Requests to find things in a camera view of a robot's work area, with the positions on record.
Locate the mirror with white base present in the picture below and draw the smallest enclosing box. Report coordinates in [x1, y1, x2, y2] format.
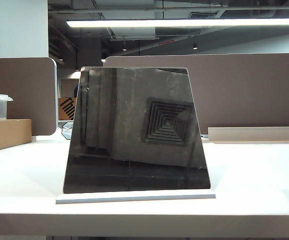
[55, 66, 217, 205]

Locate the orange box with black print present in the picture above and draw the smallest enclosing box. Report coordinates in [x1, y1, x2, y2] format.
[58, 97, 78, 121]

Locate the long ceiling light strip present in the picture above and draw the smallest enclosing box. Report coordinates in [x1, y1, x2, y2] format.
[66, 17, 289, 28]

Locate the brown desk partition panel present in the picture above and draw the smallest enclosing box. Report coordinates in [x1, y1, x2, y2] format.
[0, 56, 58, 137]
[103, 52, 289, 136]

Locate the long white flat box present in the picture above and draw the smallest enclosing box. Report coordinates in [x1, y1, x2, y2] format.
[207, 126, 289, 144]

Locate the brown cardboard box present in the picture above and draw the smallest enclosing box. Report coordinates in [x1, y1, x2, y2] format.
[0, 118, 32, 153]

